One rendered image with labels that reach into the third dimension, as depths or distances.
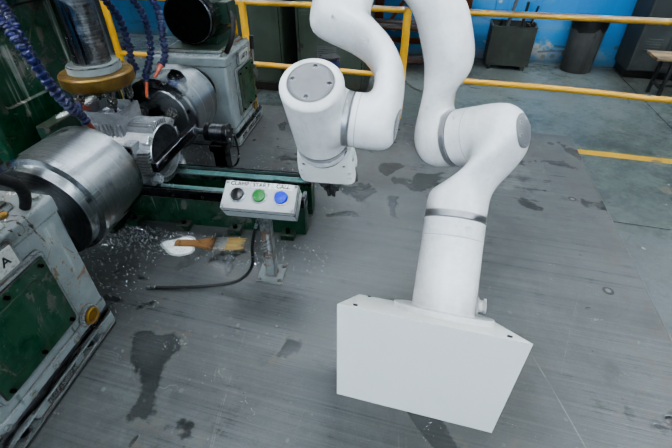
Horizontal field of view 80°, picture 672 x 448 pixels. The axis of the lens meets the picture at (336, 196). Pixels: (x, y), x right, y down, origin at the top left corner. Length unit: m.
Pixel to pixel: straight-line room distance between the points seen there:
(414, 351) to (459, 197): 0.29
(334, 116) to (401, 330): 0.35
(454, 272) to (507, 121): 0.29
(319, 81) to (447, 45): 0.36
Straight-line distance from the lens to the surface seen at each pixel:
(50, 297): 0.92
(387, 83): 0.54
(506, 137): 0.79
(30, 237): 0.88
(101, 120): 1.27
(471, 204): 0.79
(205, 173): 1.31
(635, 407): 1.04
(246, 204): 0.90
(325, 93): 0.50
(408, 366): 0.75
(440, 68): 0.82
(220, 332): 0.99
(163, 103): 1.40
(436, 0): 0.83
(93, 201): 1.01
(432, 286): 0.78
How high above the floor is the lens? 1.57
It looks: 35 degrees down
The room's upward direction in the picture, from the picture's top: straight up
